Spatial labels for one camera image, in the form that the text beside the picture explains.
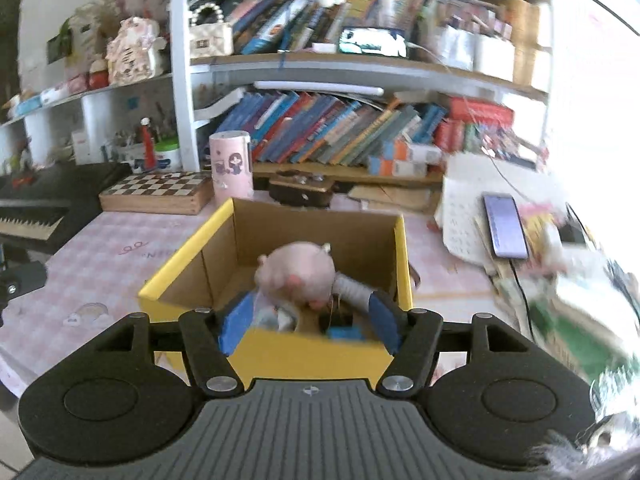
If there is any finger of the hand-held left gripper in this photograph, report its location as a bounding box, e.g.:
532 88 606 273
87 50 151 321
0 261 49 328

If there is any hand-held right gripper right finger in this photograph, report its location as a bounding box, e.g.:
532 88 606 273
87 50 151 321
367 291 526 401

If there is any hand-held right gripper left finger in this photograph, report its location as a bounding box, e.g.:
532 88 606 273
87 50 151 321
95 292 256 401

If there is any blue sponge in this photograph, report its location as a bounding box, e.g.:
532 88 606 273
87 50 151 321
327 325 366 342

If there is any white spray bottle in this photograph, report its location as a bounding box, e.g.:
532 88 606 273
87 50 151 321
332 272 373 307

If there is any yellow cardboard box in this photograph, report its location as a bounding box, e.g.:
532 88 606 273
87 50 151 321
137 197 415 388

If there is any pink pig plush toy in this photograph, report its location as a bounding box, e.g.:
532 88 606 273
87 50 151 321
254 241 337 311

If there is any pink checkered cloth desktop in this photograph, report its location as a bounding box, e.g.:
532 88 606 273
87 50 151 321
0 190 506 396

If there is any black electronic keyboard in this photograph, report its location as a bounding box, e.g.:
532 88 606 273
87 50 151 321
0 162 132 256

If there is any stack of white papers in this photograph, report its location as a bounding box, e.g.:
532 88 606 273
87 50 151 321
435 154 551 266

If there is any white box with red mark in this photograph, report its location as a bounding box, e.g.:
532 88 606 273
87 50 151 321
71 130 93 163

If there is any dark brown wooden object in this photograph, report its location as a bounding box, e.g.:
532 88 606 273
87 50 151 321
267 170 336 208

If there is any black smartphone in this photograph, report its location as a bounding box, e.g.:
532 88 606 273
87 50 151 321
482 192 530 260

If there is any orange and white small box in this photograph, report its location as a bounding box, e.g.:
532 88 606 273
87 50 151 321
367 156 431 177
382 141 443 163

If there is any wooden chessboard box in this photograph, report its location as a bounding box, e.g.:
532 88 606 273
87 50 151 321
98 171 215 216

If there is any white pen holder with pens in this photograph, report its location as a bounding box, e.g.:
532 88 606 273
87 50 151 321
102 130 146 173

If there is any pink cylindrical container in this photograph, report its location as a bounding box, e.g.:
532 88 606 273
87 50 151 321
208 130 254 200

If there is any red marker bottle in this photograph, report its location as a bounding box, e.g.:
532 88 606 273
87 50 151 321
140 117 157 171

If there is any white tub with green lid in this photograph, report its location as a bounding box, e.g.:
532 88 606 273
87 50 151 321
154 141 182 172

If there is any green thick book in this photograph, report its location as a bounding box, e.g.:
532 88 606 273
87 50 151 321
530 290 636 381

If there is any row of leaning books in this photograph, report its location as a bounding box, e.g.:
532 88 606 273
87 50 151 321
215 90 448 166

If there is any red and white doll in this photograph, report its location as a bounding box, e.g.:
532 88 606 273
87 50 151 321
87 57 110 88

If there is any white shelf unit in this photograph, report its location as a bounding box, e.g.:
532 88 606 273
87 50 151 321
0 0 556 181

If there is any red cardboard box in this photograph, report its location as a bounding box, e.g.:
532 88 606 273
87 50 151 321
435 97 516 153

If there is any grey fluffy cloth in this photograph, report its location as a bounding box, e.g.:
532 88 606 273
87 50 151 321
525 375 640 480

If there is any pink floral house ornament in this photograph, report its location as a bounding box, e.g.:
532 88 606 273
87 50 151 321
106 16 168 86

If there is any tablet with lit screen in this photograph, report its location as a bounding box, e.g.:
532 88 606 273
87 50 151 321
339 26 410 58

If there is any white quilted handbag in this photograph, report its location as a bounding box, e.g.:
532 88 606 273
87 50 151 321
189 4 235 58

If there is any row of shelf books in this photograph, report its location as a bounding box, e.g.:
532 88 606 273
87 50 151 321
232 0 436 56

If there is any black charging cable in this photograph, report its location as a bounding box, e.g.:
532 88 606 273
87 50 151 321
507 257 536 341

